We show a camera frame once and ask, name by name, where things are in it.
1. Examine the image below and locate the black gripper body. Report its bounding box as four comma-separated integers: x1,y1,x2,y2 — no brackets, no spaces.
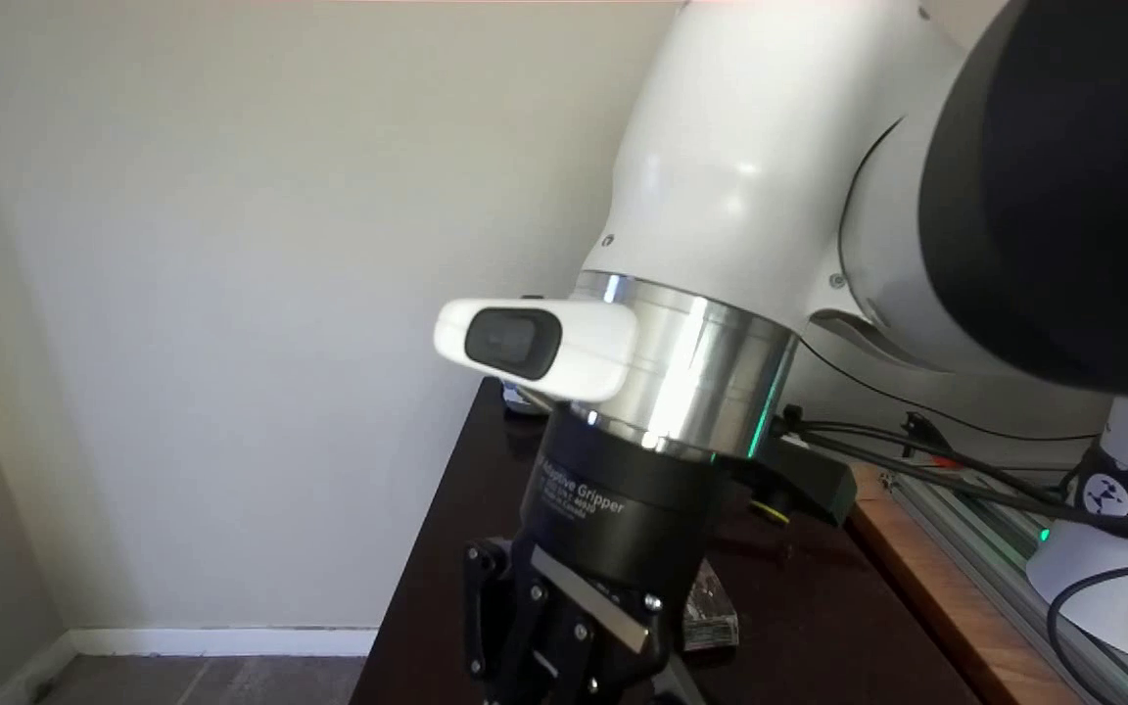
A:
508,404,751,705

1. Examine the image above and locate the wooden base board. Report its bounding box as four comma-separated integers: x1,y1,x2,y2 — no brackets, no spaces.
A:
844,462,1089,705

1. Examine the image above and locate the white baseboard trim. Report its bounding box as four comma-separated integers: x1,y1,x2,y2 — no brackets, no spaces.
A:
0,625,380,705

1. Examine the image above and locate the red black clamp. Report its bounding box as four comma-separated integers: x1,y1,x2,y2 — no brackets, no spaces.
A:
897,406,989,480

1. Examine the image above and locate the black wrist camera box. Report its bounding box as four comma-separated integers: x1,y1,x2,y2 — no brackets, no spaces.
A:
751,433,857,528

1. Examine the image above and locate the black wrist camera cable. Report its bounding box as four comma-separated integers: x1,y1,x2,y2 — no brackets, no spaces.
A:
776,404,1115,524

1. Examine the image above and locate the black base cable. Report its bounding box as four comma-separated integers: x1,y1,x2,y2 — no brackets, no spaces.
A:
1045,556,1128,694

